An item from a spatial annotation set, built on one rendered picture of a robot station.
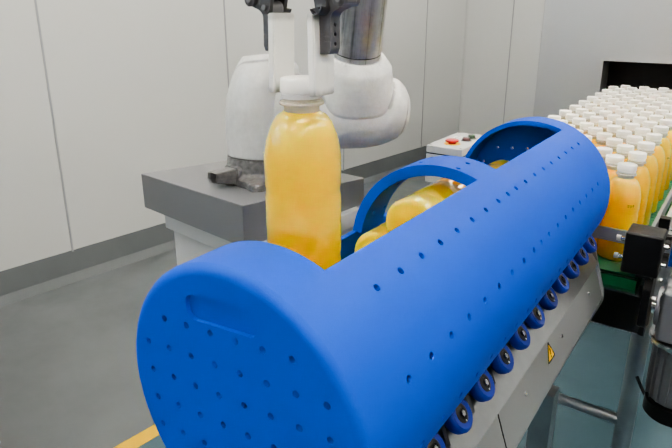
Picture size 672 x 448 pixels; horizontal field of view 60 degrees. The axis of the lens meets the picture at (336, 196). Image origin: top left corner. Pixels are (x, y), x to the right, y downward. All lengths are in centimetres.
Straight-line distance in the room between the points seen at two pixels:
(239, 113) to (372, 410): 86
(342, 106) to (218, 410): 78
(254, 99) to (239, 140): 9
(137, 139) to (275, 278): 318
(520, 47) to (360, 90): 482
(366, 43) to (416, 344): 78
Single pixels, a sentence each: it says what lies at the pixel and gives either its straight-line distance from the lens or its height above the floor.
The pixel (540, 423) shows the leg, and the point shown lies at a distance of 148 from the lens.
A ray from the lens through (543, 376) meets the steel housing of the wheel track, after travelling 105.
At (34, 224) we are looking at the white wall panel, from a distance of 347.
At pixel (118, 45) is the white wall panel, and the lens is 354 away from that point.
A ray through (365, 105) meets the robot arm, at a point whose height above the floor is 125.
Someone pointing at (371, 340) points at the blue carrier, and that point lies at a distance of 49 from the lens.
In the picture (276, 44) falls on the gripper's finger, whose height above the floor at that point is 141.
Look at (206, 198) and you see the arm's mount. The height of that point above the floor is 107.
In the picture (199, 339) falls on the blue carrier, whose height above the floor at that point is 116.
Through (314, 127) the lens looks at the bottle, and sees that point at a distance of 52.
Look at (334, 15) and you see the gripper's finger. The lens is 51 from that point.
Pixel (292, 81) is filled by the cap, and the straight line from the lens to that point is 52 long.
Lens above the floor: 144
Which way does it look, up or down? 18 degrees down
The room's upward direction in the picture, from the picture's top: straight up
